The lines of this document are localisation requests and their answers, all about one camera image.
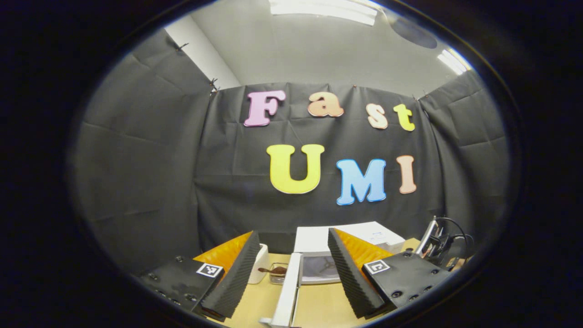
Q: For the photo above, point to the white toaster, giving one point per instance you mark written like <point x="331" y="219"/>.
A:
<point x="260" y="266"/>

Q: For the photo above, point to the large ceiling light panel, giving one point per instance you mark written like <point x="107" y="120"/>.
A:
<point x="323" y="10"/>

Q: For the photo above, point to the black backdrop cloth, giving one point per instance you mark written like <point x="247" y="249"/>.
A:
<point x="237" y="182"/>

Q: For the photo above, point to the metal utensil holder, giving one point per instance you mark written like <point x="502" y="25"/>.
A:
<point x="278" y="279"/>

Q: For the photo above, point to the small ceiling light panel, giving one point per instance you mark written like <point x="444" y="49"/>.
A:
<point x="453" y="61"/>

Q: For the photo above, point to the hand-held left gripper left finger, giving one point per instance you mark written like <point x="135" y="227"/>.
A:
<point x="232" y="278"/>

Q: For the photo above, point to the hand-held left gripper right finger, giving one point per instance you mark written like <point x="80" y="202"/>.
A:
<point x="353" y="278"/>

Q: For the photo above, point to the brown wooden spoon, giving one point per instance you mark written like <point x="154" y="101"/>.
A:
<point x="275" y="270"/>

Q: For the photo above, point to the white microwave oven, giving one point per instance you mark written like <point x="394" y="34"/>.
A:
<point x="314" y="239"/>

